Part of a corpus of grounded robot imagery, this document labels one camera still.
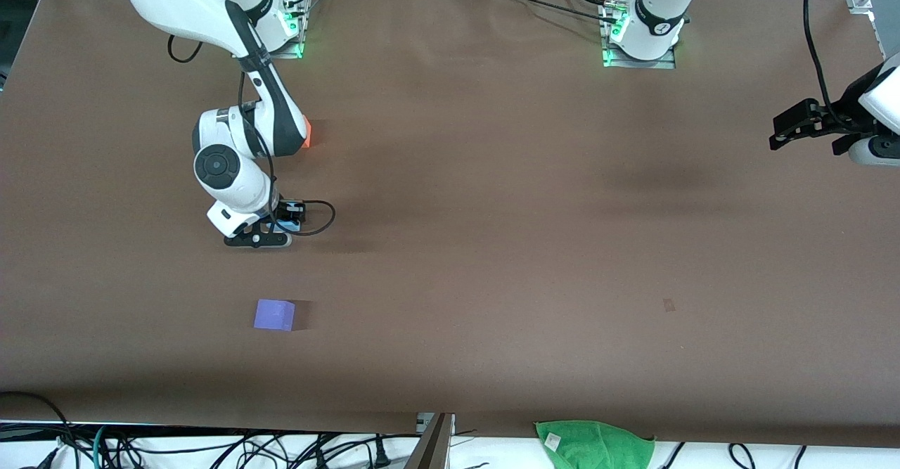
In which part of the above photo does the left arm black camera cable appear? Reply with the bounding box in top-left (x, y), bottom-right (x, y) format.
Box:
top-left (802, 0), bottom-right (844, 129)

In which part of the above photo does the teal cable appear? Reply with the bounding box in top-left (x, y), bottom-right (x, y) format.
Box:
top-left (91, 423), bottom-right (110, 469)

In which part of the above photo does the aluminium profile post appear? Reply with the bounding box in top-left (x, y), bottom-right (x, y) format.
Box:
top-left (404, 413), bottom-right (456, 469)

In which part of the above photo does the green microfibre cloth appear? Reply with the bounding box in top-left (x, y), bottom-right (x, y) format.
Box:
top-left (534, 420), bottom-right (656, 469)

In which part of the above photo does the purple foam block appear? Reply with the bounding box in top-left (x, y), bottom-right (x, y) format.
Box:
top-left (253, 299), bottom-right (297, 332)

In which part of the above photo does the brown paper table cover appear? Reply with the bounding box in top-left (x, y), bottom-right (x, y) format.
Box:
top-left (0, 0), bottom-right (900, 449)

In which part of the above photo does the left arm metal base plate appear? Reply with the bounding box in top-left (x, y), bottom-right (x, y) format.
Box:
top-left (601, 1), bottom-right (677, 70)

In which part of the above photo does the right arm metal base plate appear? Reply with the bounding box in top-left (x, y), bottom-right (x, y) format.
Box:
top-left (267, 0), bottom-right (304, 60)

